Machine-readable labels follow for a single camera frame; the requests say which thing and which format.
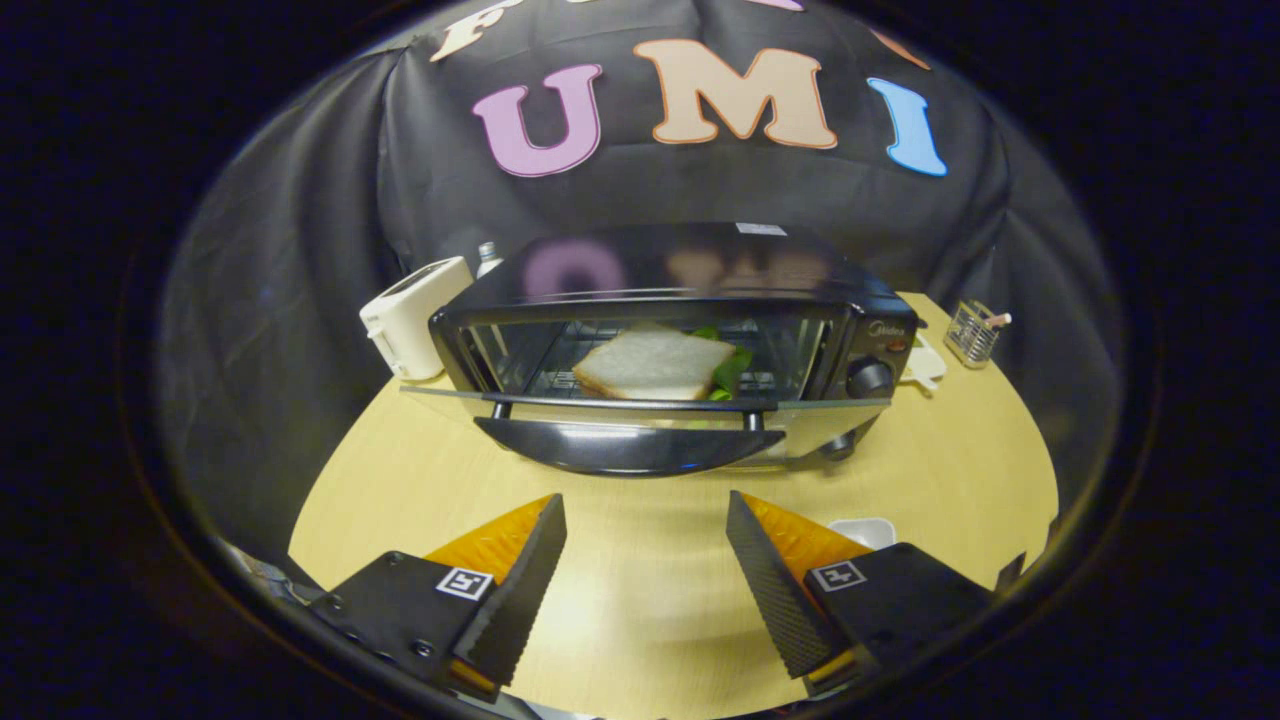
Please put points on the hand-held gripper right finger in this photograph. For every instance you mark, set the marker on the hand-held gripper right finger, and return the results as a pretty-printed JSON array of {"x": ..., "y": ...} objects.
[{"x": 775, "y": 600}]

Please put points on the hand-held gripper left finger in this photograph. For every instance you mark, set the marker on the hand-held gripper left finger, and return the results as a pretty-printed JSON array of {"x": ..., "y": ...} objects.
[{"x": 510, "y": 600}]

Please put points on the bread and lettuce sandwich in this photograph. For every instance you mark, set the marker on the bread and lettuce sandwich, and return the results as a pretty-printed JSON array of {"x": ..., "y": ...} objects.
[{"x": 650, "y": 365}]

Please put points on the black toaster oven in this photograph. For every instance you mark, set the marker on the black toaster oven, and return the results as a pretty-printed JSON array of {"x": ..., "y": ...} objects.
[{"x": 660, "y": 270}]

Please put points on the cream white toaster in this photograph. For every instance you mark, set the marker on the cream white toaster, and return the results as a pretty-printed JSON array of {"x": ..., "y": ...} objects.
[{"x": 410, "y": 320}]

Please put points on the white foam tray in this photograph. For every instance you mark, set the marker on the white foam tray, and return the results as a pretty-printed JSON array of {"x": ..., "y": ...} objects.
[{"x": 865, "y": 530}]

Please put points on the divided dish of grains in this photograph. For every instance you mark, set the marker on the divided dish of grains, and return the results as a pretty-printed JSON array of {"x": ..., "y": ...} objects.
[{"x": 922, "y": 362}]

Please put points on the small clear bottle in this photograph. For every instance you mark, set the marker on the small clear bottle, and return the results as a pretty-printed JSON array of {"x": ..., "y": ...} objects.
[{"x": 488, "y": 262}]

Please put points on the black backdrop cloth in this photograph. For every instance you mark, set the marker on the black backdrop cloth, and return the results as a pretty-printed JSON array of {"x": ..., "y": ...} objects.
[{"x": 300, "y": 250}]

